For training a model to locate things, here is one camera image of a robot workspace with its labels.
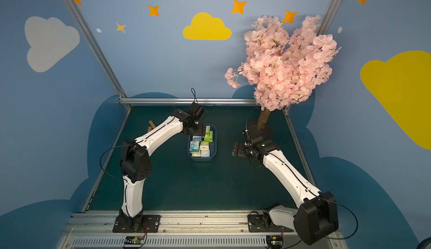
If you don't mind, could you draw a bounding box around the blue plastic storage box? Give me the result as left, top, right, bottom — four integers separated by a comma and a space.
187, 124, 217, 162

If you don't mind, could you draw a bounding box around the green white tissue pack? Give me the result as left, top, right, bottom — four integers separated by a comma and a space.
205, 125, 211, 135

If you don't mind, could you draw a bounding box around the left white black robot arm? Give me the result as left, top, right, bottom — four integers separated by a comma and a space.
113, 103, 205, 233

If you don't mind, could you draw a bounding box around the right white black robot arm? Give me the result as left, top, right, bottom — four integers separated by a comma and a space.
232, 140, 339, 245

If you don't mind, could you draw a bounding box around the green tissue pack in box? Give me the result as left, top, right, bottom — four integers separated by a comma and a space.
204, 131, 213, 142

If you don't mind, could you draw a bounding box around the blue tissue pack in box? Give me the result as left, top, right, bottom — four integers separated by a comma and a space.
200, 149, 211, 158

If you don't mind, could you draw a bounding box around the pink blossom artificial tree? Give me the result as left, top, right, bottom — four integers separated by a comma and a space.
225, 15, 339, 132

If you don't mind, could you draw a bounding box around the right green circuit board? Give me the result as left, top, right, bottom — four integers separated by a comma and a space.
266, 236, 284, 249

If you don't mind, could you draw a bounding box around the green circuit board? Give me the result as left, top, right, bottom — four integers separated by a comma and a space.
266, 236, 284, 249
123, 236, 146, 247

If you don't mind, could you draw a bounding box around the left green circuit board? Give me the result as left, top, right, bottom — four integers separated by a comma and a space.
123, 236, 146, 247

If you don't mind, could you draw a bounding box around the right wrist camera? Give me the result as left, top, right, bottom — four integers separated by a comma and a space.
243, 129, 255, 146

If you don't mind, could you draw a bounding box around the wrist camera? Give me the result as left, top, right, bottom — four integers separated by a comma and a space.
243, 129, 255, 146
187, 102, 204, 120

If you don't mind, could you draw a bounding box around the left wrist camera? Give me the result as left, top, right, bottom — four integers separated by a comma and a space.
187, 102, 204, 120

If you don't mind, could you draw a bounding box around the green trowel wooden handle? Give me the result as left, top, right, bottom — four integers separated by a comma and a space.
149, 121, 156, 130

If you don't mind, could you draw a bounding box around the aluminium back frame bar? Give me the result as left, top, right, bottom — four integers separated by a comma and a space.
120, 98, 257, 106

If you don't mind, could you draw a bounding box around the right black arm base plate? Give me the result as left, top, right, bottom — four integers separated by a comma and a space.
247, 213, 294, 233

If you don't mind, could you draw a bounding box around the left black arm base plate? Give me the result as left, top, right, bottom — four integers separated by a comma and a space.
112, 214, 161, 233

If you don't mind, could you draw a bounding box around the aluminium front rail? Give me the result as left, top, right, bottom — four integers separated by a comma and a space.
55, 210, 347, 249

